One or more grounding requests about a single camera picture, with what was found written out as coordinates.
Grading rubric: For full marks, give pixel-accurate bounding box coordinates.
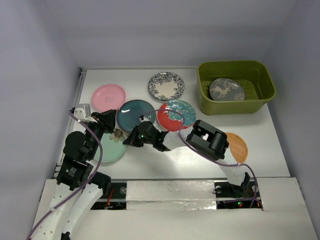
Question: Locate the blue floral white plate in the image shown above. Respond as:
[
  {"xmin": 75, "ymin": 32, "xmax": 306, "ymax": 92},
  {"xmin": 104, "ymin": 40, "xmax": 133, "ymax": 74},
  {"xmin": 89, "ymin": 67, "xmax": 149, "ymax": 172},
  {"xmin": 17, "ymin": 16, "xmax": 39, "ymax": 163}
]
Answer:
[{"xmin": 147, "ymin": 72, "xmax": 185, "ymax": 101}]

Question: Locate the silver foil covered bar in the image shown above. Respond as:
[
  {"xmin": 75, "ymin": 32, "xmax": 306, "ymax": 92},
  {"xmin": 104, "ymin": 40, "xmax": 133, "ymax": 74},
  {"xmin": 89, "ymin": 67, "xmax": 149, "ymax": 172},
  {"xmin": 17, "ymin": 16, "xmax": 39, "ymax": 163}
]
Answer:
[{"xmin": 125, "ymin": 180, "xmax": 217, "ymax": 211}]

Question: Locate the orange woven round plate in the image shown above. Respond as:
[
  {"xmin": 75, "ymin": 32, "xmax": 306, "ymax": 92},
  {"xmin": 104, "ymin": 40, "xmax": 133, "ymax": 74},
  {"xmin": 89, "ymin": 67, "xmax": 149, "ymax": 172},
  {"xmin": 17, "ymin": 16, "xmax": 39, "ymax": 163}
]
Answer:
[{"xmin": 226, "ymin": 132, "xmax": 249, "ymax": 164}]

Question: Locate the grey reindeer plate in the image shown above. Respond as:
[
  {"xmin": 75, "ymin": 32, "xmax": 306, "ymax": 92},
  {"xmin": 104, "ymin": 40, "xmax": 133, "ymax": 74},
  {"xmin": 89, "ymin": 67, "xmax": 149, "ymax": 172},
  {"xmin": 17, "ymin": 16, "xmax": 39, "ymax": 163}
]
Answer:
[{"xmin": 209, "ymin": 78, "xmax": 246, "ymax": 102}]

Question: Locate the dark teal glazed plate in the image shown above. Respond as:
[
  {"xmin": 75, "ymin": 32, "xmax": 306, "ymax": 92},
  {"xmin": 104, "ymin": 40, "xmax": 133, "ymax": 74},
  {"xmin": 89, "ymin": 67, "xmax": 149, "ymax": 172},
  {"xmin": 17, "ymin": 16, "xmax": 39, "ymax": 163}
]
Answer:
[{"xmin": 116, "ymin": 99, "xmax": 156, "ymax": 133}]

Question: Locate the mint green flower plate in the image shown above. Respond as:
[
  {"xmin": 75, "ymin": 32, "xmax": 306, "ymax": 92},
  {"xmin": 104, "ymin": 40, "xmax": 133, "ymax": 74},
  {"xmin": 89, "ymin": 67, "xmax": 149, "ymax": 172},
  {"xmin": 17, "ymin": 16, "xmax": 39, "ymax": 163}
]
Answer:
[{"xmin": 100, "ymin": 128, "xmax": 127, "ymax": 164}]

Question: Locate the pink plastic plate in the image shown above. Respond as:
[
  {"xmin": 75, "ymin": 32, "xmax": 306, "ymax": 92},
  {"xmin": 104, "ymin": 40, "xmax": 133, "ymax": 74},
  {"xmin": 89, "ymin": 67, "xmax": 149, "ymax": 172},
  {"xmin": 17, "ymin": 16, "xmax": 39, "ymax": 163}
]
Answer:
[{"xmin": 91, "ymin": 84, "xmax": 126, "ymax": 112}]

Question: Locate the aluminium table edge rail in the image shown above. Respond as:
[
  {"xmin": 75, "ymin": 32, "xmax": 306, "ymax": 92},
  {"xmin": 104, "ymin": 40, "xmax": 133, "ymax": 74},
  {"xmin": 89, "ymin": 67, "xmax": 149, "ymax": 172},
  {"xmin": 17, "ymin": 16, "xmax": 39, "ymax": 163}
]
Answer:
[{"xmin": 52, "ymin": 67, "xmax": 87, "ymax": 179}]

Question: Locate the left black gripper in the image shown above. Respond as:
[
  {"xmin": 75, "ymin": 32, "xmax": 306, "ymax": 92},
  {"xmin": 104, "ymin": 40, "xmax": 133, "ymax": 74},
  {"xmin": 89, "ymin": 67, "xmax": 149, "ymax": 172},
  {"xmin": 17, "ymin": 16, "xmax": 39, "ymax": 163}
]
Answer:
[{"xmin": 86, "ymin": 108, "xmax": 117, "ymax": 159}]

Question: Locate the green plastic bin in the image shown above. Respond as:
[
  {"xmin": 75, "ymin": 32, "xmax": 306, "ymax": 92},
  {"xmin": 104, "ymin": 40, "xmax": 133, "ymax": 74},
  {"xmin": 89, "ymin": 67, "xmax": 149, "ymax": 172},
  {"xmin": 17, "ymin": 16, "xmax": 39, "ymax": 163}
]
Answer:
[{"xmin": 196, "ymin": 60, "xmax": 276, "ymax": 116}]

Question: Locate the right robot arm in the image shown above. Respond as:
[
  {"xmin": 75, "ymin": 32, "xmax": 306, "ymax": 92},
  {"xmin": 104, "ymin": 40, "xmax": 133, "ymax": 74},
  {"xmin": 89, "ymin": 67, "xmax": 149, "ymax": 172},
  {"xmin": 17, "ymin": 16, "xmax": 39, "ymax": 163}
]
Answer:
[{"xmin": 123, "ymin": 120, "xmax": 250, "ymax": 198}]

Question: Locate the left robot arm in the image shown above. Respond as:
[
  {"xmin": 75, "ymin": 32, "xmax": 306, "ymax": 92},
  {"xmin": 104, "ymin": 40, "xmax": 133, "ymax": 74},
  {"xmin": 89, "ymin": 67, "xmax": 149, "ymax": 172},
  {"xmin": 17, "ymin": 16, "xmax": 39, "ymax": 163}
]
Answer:
[{"xmin": 27, "ymin": 104, "xmax": 117, "ymax": 240}]

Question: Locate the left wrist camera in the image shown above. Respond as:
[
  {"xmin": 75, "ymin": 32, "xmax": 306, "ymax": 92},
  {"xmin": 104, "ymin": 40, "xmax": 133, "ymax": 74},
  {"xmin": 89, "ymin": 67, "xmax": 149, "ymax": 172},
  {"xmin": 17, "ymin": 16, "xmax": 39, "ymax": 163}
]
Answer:
[{"xmin": 71, "ymin": 103, "xmax": 94, "ymax": 122}]

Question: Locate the red teal flower plate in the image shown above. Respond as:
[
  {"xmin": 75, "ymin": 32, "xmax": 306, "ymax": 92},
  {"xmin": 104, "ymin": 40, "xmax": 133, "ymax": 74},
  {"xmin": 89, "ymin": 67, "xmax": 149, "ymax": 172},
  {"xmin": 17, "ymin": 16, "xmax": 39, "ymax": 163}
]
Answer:
[{"xmin": 157, "ymin": 99, "xmax": 197, "ymax": 132}]

